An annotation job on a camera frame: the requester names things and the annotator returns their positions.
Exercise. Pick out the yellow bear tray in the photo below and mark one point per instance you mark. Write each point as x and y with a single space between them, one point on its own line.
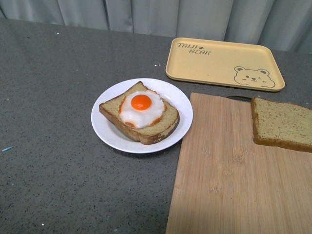
224 63

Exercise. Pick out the bread slice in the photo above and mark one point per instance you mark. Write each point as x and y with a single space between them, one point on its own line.
282 124
148 135

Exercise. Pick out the white round plate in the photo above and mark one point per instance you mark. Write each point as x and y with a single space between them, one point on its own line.
109 133

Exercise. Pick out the fake fried egg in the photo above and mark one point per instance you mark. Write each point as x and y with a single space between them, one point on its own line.
141 109

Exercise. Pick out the bamboo cutting board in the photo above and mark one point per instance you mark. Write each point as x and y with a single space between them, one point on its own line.
227 184

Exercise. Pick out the grey curtain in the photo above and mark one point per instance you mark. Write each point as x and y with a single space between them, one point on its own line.
277 24

